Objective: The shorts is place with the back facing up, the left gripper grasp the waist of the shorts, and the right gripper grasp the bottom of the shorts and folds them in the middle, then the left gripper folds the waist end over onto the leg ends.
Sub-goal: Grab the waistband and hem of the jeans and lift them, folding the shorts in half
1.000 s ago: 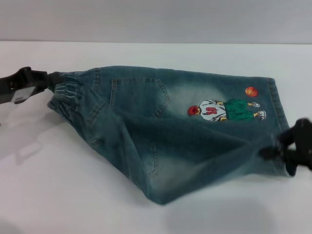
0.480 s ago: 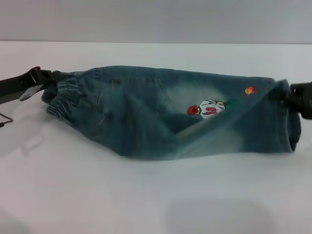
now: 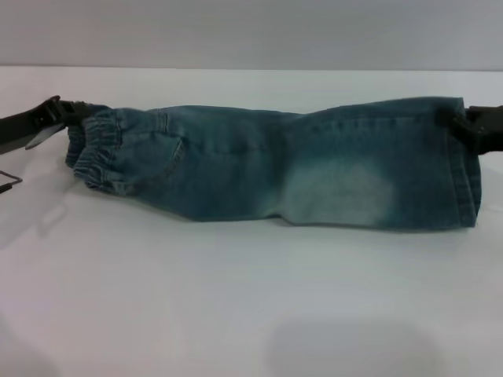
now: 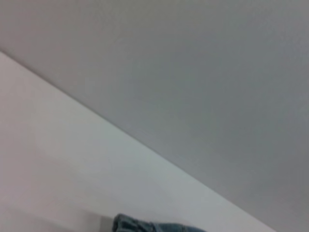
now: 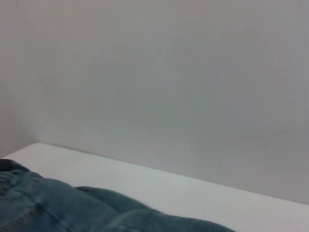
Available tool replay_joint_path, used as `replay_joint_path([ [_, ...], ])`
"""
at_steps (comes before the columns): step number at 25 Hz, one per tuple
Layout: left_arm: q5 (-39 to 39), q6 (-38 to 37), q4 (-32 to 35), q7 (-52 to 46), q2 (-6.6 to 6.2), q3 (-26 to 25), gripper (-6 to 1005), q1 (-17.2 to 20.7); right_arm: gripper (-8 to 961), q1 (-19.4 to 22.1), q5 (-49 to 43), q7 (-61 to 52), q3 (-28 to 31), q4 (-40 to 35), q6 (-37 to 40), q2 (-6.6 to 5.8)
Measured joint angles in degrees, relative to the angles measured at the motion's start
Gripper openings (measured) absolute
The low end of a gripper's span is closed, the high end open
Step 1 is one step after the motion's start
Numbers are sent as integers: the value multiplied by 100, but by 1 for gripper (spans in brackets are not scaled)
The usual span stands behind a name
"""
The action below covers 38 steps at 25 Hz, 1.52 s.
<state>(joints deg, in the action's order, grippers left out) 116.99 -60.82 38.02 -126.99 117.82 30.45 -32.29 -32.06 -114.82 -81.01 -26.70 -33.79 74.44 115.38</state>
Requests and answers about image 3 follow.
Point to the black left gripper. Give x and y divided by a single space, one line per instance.
27 121

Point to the blue denim shorts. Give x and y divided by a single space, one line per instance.
275 173

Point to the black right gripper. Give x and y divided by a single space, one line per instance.
489 127

